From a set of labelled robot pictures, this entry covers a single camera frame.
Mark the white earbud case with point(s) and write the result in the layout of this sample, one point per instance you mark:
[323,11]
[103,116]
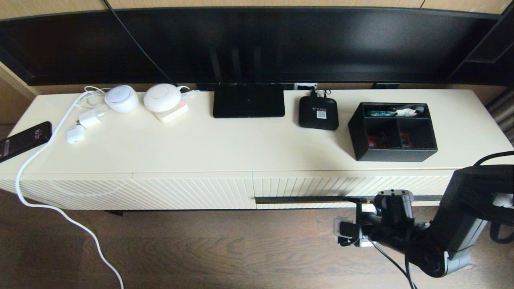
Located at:
[75,134]

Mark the white and black packet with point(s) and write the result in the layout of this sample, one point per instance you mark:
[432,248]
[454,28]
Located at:
[410,110]

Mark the black router with antennas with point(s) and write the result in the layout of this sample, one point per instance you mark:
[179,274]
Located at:
[249,102]

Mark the white wall socket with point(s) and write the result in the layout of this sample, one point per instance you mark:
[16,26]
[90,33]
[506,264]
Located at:
[305,86]

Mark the white dome device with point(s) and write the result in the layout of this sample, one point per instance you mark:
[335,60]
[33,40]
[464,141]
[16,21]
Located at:
[162,98]

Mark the white slatted cabinet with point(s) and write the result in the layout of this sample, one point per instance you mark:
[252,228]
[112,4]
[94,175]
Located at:
[200,148]

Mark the black compartment organizer box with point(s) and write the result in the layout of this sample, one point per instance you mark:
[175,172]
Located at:
[391,154]

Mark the black set-top box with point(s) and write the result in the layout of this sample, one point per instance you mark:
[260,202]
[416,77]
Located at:
[317,118]

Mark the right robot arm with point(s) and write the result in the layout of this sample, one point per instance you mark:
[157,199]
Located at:
[461,200]

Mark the red Nescafe sachet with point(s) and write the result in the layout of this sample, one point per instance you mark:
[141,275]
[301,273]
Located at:
[405,140]

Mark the white round smart speaker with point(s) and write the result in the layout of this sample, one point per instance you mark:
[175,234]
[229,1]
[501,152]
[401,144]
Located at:
[121,100]

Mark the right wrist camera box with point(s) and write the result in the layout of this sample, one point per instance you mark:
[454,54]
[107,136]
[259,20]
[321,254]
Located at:
[344,233]

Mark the black TV foot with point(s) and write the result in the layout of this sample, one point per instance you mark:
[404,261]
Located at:
[385,85]

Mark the white charger adapter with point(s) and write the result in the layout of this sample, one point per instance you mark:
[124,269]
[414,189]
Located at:
[89,119]

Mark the black flat TV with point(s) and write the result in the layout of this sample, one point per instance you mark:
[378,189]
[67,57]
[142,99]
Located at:
[321,44]

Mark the black smartphone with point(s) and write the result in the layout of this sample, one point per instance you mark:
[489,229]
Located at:
[24,141]

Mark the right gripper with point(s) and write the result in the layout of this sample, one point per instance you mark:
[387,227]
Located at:
[367,224]

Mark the white box with pink edge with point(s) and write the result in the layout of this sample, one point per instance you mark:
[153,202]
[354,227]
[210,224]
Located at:
[172,115]

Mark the teal packet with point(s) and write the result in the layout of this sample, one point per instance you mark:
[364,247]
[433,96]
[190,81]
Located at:
[380,114]

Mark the cream ribbed drawer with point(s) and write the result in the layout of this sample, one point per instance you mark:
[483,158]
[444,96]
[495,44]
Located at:
[305,184]

